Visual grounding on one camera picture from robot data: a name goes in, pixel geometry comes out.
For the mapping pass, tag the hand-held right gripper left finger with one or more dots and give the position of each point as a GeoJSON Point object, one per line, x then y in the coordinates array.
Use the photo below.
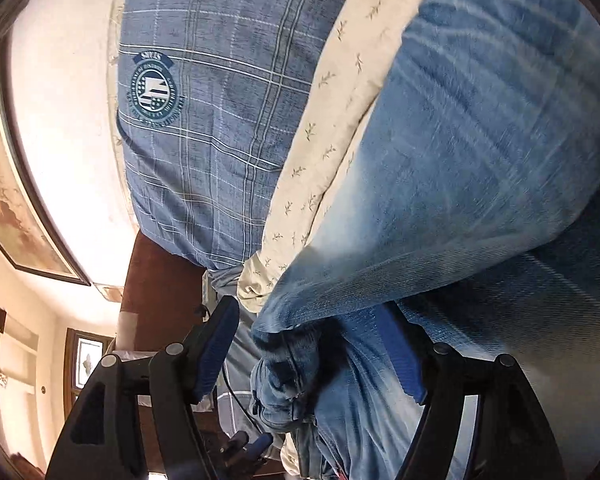
{"type": "Point", "coordinates": [214, 355]}

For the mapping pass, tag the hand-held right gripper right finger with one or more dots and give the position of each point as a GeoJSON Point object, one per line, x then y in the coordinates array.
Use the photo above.
{"type": "Point", "coordinates": [405, 355]}

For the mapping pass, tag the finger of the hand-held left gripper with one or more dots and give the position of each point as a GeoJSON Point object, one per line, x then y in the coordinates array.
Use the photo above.
{"type": "Point", "coordinates": [252, 446]}

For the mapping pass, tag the blue denim pants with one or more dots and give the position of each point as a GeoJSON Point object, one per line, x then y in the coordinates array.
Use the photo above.
{"type": "Point", "coordinates": [455, 160]}

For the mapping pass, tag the brown wooden headboard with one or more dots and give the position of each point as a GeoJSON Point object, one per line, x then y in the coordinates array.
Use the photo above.
{"type": "Point", "coordinates": [160, 280]}

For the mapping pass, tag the wooden framed window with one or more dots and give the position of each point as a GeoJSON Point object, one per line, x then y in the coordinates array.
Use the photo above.
{"type": "Point", "coordinates": [87, 360]}

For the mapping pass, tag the blue plaid pillow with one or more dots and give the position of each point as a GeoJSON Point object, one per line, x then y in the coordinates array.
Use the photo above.
{"type": "Point", "coordinates": [220, 110]}

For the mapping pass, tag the cream leaf-print bedsheet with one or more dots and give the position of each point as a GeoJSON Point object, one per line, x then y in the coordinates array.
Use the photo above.
{"type": "Point", "coordinates": [340, 110]}

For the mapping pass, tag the framed wall picture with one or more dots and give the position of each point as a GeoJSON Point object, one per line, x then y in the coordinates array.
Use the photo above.
{"type": "Point", "coordinates": [10, 200]}

